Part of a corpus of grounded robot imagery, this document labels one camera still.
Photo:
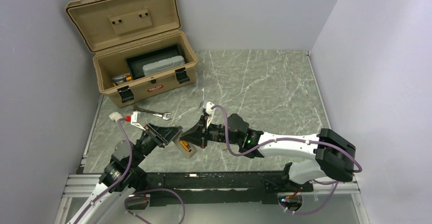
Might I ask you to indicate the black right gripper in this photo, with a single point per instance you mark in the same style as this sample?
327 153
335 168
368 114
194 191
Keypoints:
199 135

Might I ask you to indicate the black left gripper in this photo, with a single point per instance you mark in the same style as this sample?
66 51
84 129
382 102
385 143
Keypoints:
161 135

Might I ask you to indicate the orange AAA battery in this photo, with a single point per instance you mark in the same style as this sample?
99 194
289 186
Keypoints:
186 146

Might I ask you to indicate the white remote control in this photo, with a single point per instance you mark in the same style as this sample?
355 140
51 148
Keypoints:
187 155

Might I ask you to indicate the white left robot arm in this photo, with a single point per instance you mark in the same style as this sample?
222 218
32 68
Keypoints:
122 180

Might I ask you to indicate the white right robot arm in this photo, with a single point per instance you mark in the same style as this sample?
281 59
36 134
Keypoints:
326 154

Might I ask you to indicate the pack of batteries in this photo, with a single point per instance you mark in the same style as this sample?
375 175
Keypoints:
121 79

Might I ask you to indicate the silver open-end wrench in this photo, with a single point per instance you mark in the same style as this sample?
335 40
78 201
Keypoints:
164 115

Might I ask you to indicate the white plastic pipe fitting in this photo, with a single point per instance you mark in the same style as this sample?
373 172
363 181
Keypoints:
116 117

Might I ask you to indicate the grey plastic case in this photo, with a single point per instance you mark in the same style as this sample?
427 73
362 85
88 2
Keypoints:
163 65

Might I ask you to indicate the black tray in toolbox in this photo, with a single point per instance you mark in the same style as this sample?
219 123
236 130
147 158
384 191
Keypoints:
135 63

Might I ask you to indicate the tan plastic toolbox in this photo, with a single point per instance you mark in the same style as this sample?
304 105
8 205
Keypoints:
117 30

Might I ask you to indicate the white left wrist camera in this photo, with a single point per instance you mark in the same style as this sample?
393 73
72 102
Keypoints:
133 120

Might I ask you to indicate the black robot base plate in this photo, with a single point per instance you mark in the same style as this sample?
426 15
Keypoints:
228 187

